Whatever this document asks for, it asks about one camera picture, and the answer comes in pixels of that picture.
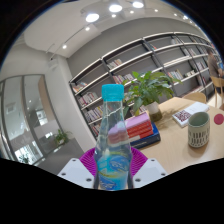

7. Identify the green potted plant, white pot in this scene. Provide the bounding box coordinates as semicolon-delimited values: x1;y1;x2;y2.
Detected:
122;70;183;123

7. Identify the group of round ceiling lights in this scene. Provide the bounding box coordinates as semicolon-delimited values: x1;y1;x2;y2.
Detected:
61;0;191;51

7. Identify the clear bottle with turquoise cap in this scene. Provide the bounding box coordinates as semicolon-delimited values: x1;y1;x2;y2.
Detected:
93;83;134;192

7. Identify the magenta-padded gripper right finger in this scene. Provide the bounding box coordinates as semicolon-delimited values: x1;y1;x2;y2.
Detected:
128;147;168;190

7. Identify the red book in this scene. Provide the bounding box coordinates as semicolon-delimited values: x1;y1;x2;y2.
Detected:
128;126;154;143
125;120;153;136

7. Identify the grey bookshelf unit with books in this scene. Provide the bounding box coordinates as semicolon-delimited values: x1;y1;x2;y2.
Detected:
68;31;221;141

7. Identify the light wooden chair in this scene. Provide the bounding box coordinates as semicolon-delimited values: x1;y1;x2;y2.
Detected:
209;75;224;109
182;91;208;104

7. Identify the white booklet with red pattern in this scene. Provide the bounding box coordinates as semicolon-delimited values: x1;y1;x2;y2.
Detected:
172;101;210;128

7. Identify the pale green patterned mug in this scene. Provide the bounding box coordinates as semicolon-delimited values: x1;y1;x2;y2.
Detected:
187;111;211;149

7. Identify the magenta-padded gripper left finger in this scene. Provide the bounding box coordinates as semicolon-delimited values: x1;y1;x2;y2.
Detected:
57;147;101;190

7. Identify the pink book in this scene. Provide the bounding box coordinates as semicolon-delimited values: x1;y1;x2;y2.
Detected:
114;111;152;131

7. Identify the thick dark blue book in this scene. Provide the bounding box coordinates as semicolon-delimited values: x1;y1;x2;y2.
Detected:
129;123;162;150

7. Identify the small green potted plant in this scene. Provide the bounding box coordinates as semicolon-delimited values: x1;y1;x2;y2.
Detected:
53;129;73;146
18;153;31;164

